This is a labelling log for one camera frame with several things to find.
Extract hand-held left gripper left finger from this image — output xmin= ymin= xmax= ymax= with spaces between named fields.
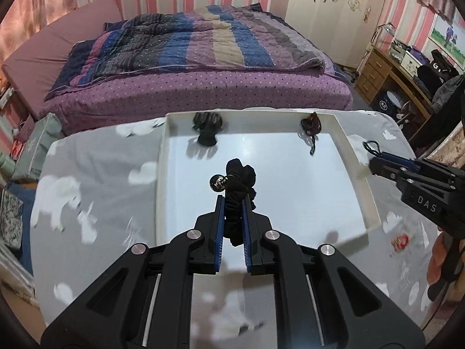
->
xmin=42 ymin=195 xmax=225 ymax=349

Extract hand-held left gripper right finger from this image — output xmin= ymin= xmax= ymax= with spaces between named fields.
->
xmin=242 ymin=195 xmax=426 ymax=349

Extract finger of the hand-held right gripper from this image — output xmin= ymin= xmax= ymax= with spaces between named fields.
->
xmin=376 ymin=152 xmax=457 ymax=186
xmin=370 ymin=157 xmax=402 ymax=184

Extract black scrunchie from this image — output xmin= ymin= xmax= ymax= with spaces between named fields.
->
xmin=209 ymin=158 xmax=259 ymax=248

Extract white tray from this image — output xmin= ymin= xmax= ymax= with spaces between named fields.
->
xmin=155 ymin=108 xmax=382 ymax=248

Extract person's right hand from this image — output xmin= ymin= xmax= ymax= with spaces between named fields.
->
xmin=426 ymin=230 xmax=455 ymax=296

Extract small white fan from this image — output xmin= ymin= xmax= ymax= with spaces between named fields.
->
xmin=377 ymin=90 xmax=413 ymax=119

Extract wooden desk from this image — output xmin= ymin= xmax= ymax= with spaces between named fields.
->
xmin=355 ymin=46 xmax=437 ymax=143

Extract black chair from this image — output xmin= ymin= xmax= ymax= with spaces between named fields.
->
xmin=415 ymin=49 xmax=463 ymax=97

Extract black hair claw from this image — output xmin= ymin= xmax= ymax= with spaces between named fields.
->
xmin=192 ymin=111 xmax=225 ymax=147

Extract grey printed blanket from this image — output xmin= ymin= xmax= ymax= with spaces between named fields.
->
xmin=31 ymin=108 xmax=450 ymax=333

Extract desk lamp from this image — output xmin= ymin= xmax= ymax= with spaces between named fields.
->
xmin=370 ymin=22 xmax=396 ymax=46

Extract bed with purple dotted sheet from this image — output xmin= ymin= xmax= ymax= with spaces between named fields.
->
xmin=43 ymin=53 xmax=354 ymax=136

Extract white wardrobe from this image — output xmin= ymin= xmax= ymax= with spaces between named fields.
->
xmin=285 ymin=0 xmax=392 ymax=70

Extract striped quilt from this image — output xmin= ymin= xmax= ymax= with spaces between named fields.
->
xmin=48 ymin=2 xmax=326 ymax=99

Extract grey storage box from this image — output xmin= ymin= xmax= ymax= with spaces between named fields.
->
xmin=14 ymin=112 xmax=67 ymax=180

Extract floral storage box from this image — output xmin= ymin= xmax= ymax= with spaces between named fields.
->
xmin=0 ymin=188 xmax=25 ymax=250

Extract pink headboard cushion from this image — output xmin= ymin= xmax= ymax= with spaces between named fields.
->
xmin=1 ymin=0 xmax=123 ymax=117

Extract pink patterned curtain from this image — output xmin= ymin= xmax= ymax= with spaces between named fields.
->
xmin=0 ymin=0 xmax=78 ymax=46

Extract brown hair tie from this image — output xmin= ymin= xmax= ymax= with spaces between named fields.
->
xmin=300 ymin=113 xmax=323 ymax=156

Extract framed wall picture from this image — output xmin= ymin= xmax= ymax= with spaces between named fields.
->
xmin=428 ymin=12 xmax=465 ymax=70

